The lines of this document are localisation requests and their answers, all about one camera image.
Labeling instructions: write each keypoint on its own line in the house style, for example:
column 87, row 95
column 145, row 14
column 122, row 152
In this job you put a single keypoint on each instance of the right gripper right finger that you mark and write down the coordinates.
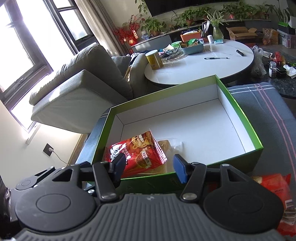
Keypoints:
column 192, row 175

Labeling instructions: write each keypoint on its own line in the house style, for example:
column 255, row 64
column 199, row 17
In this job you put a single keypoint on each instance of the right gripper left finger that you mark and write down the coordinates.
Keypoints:
column 107, row 177

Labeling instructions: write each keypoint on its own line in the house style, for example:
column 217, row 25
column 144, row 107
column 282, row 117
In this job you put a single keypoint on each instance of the clear brown snack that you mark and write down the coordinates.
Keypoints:
column 170, row 147

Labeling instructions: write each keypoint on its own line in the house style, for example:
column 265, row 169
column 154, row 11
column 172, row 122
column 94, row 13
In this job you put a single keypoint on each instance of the red cartoon snack bag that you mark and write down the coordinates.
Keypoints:
column 142, row 153

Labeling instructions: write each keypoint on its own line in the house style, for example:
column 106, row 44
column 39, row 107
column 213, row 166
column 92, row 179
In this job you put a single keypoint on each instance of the green cardboard box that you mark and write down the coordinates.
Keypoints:
column 201, row 115

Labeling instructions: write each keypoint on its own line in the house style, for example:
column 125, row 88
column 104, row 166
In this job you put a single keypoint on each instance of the grey sofa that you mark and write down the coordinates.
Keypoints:
column 85, row 87

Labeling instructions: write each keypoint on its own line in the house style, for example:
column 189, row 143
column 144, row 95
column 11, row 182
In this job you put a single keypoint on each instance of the blue plaid table cloth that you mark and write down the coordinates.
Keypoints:
column 268, row 114

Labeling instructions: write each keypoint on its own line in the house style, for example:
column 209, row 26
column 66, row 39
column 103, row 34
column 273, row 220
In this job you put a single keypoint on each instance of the black pen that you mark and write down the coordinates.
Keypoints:
column 215, row 58

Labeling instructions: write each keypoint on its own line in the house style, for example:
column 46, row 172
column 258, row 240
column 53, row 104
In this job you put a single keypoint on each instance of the yellow cylindrical can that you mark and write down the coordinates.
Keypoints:
column 154, row 59

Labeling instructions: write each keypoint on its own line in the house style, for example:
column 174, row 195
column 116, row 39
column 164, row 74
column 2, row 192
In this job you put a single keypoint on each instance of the white round coffee table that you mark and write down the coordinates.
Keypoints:
column 194, row 67

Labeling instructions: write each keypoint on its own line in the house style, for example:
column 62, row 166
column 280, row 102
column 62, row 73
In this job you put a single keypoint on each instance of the blue plastic basket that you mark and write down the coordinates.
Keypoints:
column 193, row 49

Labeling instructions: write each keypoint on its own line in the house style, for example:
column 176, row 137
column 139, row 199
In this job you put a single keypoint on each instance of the dark glass jar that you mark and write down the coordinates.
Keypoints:
column 272, row 69

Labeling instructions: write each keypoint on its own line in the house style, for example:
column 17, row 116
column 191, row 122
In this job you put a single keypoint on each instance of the white small bottle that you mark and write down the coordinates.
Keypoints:
column 210, row 39

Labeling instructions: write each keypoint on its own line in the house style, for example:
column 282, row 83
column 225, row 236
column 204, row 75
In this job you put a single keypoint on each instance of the orange storage box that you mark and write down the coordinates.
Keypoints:
column 191, row 35

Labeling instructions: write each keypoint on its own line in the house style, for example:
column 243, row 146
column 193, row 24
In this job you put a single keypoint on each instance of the glass vase with plant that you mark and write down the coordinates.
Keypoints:
column 216, row 19

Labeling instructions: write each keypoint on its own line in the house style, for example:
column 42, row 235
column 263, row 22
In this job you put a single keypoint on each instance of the dark marble side table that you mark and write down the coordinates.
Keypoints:
column 285, row 85

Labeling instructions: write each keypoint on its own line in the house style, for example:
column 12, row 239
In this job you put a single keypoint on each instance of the red flower decoration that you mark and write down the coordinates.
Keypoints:
column 127, row 33

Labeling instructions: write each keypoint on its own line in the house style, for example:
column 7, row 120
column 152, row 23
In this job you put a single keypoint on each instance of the open cardboard box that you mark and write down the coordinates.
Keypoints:
column 241, row 33

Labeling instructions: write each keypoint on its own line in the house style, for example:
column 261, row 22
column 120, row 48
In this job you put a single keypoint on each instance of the potted green plant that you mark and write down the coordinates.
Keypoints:
column 153, row 26

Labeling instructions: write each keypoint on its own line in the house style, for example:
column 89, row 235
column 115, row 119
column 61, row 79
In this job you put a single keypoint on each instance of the clear plastic storage bin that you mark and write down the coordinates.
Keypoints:
column 288, row 40

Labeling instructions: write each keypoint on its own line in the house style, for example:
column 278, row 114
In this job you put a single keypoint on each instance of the beige curtain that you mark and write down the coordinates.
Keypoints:
column 102, row 26

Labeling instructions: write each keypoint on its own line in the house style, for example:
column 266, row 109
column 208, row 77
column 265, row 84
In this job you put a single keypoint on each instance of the wall power socket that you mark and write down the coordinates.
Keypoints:
column 48, row 150

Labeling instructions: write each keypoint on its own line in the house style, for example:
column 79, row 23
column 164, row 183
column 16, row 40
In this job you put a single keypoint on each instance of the window with dark frame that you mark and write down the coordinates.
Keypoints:
column 37, row 38

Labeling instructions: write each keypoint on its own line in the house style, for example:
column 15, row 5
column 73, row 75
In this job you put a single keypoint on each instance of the black wall television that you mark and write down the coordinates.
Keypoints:
column 157, row 7

